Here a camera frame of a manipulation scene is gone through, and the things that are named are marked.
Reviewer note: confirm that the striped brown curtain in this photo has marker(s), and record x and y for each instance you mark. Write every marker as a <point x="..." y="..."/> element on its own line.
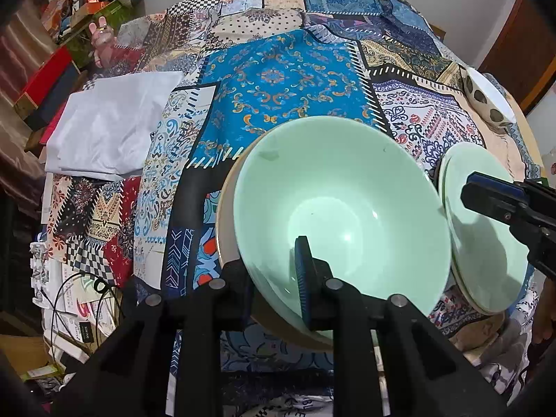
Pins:
<point x="17" y="95"/>

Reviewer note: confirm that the folded white cloth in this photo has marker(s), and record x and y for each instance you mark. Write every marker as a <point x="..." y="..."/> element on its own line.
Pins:
<point x="113" y="121"/>

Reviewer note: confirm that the green plate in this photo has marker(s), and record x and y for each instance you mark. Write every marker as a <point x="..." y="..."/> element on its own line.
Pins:
<point x="478" y="247"/>

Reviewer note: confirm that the white bowl with spotted outside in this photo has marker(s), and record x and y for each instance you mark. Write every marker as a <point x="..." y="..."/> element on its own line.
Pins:
<point x="486" y="95"/>

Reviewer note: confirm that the person's right hand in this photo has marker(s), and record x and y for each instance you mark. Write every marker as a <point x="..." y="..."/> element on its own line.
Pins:
<point x="544" y="312"/>

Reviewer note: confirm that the small orange box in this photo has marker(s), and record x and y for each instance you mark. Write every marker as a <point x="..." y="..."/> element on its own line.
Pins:
<point x="96" y="0"/>

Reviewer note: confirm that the green cardboard box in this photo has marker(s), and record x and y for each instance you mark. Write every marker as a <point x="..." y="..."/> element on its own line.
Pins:
<point x="100" y="21"/>

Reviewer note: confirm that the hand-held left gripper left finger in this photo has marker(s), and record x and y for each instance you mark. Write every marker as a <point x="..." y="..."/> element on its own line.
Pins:
<point x="234" y="289"/>

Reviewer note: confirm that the pink rabbit toy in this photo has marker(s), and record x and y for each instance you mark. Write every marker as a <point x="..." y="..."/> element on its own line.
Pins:
<point x="102" y="41"/>

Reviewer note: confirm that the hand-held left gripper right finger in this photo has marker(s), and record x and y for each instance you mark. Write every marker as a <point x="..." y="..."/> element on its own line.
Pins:
<point x="304" y="282"/>

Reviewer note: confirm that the wooden door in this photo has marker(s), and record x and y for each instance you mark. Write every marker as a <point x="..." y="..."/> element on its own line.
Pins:
<point x="525" y="52"/>

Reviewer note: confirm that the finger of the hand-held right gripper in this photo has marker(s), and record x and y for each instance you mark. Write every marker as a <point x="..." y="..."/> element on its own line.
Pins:
<point x="495" y="180"/>
<point x="491" y="204"/>

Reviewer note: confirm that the cream bowl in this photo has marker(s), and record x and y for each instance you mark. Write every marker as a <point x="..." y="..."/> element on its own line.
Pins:
<point x="278" y="330"/>

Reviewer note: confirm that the patchwork printed blanket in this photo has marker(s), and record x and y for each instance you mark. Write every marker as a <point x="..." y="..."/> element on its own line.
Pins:
<point x="282" y="78"/>

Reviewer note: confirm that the green bowl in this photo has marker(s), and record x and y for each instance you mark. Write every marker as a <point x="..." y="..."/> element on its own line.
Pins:
<point x="347" y="182"/>

